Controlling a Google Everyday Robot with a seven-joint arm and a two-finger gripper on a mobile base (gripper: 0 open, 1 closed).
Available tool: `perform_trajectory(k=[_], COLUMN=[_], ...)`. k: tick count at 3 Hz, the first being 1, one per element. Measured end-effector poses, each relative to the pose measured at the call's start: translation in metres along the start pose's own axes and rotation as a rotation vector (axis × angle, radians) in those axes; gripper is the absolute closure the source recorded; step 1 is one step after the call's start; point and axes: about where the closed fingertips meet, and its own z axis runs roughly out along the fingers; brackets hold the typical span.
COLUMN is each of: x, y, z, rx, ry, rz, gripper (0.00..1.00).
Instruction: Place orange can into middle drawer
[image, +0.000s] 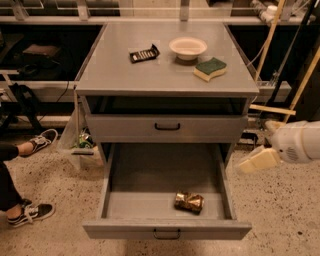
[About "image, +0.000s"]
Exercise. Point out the white bowl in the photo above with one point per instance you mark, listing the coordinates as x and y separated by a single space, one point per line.
187 48

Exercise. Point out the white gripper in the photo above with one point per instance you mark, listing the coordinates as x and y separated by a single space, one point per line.
289 142

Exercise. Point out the black drawer handle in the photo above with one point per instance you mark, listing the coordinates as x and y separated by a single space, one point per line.
167 235
163 127

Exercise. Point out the person's black trouser leg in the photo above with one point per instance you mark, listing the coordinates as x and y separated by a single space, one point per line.
9 196

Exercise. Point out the clear plastic bin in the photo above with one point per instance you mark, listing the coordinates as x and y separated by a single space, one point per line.
77 145

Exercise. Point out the black sneaker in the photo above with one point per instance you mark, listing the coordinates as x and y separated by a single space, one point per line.
29 214
37 143

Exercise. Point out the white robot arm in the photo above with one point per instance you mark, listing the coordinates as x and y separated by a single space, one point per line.
312 140

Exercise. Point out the black sneaker lower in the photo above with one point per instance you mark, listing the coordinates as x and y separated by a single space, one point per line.
29 214

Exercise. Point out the grey drawer cabinet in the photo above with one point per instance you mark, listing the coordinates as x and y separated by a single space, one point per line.
111 84

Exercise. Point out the black drawer handle lower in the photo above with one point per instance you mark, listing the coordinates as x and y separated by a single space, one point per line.
167 235

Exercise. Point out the black drawer handle upper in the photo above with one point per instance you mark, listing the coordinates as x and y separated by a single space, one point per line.
163 127

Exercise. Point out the green yellow sponge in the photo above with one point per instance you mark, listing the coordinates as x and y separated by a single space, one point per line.
210 69

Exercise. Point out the open grey middle drawer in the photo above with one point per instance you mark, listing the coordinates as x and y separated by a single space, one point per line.
140 184

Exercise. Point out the wooden stick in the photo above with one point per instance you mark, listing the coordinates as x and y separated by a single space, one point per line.
269 38

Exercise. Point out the black sneaker upper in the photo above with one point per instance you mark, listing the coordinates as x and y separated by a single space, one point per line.
37 143

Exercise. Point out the closed grey top drawer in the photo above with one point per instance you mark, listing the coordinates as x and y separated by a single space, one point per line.
140 128

